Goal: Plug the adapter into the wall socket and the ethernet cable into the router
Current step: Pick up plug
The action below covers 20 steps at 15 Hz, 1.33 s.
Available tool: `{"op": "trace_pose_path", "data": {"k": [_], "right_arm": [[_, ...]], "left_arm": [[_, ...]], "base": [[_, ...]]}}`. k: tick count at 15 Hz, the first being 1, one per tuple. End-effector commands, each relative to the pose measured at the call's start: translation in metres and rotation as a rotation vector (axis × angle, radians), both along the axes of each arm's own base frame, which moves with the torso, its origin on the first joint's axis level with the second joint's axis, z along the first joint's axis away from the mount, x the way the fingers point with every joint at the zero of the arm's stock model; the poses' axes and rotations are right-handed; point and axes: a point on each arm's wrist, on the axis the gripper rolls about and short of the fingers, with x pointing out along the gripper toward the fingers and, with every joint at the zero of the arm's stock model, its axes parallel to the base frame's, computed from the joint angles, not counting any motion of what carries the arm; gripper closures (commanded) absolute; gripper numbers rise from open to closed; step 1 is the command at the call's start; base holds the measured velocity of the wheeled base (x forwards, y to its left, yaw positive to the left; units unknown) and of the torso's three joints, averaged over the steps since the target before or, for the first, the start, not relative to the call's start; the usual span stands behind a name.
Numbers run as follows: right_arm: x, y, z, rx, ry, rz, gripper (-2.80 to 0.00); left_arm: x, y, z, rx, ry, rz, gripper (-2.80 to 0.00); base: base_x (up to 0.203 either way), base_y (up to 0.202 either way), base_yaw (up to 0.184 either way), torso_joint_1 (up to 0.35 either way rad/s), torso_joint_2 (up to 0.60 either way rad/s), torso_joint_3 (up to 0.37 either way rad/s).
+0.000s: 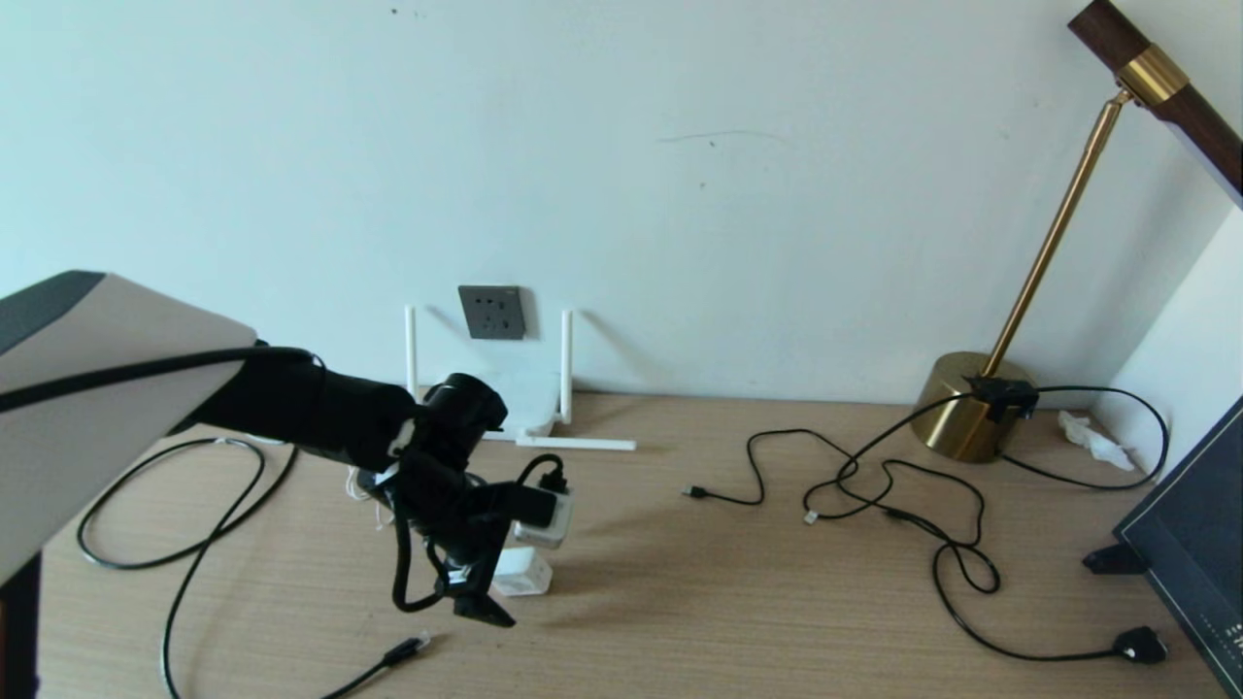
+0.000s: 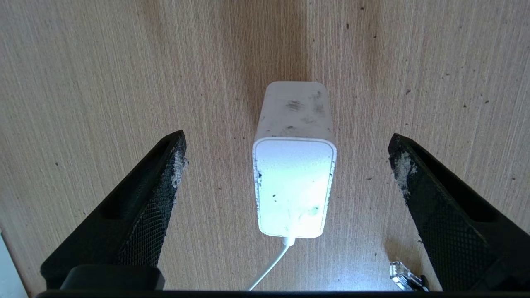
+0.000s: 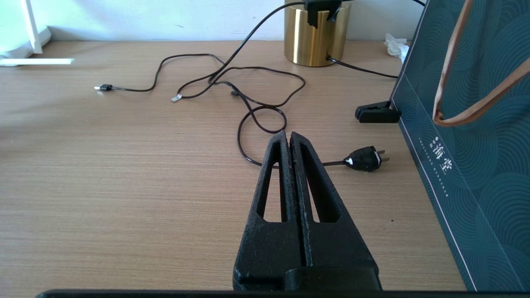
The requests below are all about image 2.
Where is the white power adapter block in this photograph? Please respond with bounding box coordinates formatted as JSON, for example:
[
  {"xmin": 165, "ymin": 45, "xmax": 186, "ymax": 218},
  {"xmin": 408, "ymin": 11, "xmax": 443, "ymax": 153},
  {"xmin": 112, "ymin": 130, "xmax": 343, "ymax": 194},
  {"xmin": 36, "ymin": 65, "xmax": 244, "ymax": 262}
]
[{"xmin": 252, "ymin": 81, "xmax": 337, "ymax": 240}]

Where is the thin white adapter cable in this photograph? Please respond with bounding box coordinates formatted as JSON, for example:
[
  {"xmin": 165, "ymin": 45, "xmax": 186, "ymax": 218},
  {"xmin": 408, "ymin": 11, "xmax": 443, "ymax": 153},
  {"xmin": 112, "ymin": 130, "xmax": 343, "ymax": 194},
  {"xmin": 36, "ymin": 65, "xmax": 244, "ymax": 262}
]
[{"xmin": 246, "ymin": 236, "xmax": 296, "ymax": 291}]

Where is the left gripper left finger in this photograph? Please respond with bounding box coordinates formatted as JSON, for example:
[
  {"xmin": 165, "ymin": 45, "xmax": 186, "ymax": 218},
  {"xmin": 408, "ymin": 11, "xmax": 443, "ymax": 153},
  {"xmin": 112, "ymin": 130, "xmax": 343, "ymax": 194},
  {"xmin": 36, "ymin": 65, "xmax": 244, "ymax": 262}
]
[{"xmin": 41, "ymin": 130, "xmax": 188, "ymax": 290}]

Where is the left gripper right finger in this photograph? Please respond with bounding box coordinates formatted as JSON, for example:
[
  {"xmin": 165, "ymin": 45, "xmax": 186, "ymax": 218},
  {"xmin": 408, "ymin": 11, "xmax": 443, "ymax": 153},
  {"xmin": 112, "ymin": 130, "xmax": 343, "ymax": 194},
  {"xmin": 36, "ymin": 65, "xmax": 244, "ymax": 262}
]
[{"xmin": 388, "ymin": 133, "xmax": 530, "ymax": 290}]

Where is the black ethernet cable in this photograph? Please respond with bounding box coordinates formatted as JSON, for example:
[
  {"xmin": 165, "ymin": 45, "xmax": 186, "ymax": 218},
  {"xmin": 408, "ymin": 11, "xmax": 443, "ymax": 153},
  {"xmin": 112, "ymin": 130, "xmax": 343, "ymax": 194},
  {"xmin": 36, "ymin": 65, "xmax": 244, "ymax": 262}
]
[{"xmin": 389, "ymin": 261, "xmax": 429, "ymax": 292}]

